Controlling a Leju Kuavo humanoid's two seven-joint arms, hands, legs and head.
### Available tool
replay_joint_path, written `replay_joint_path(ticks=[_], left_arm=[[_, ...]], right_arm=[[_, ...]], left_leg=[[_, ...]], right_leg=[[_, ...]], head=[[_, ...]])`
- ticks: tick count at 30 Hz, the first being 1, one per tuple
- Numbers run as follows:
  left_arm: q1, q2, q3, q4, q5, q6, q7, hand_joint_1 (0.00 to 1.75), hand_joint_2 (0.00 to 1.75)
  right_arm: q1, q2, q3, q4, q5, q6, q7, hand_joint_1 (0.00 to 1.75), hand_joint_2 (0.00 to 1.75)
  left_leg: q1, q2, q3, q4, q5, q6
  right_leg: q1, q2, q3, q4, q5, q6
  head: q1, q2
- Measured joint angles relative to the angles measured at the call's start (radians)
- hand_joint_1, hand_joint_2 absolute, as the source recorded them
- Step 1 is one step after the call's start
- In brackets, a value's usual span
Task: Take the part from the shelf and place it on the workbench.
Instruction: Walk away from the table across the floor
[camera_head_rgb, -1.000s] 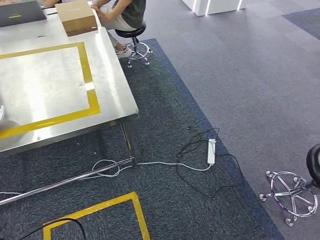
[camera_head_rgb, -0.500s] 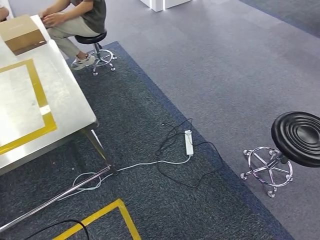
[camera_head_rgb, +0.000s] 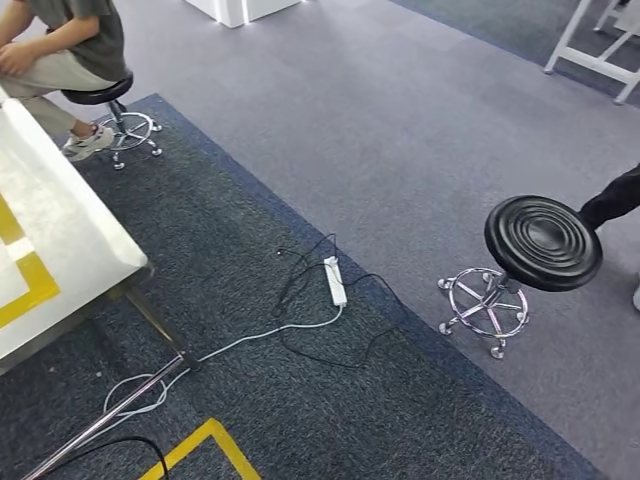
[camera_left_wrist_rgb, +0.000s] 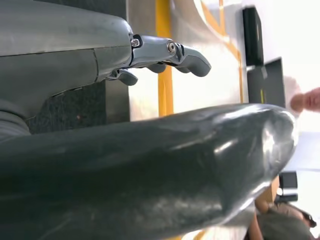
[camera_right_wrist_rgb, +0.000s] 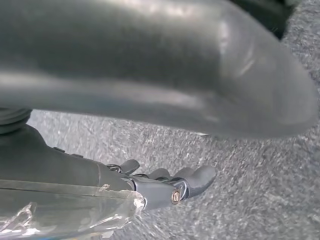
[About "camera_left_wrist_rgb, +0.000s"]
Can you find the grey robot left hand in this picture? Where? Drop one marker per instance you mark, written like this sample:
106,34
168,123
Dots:
124,172

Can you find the large yellow tape square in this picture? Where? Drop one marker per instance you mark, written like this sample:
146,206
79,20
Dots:
164,82

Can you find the brown cardboard box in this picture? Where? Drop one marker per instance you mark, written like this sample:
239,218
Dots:
269,195

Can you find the grey laptop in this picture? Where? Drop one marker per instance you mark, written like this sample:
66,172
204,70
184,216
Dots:
269,86

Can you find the person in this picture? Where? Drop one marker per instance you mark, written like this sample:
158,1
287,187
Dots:
307,99
280,225

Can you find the black chair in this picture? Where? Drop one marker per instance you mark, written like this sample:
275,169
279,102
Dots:
287,180

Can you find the black hard case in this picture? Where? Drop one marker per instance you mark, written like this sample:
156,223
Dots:
252,36

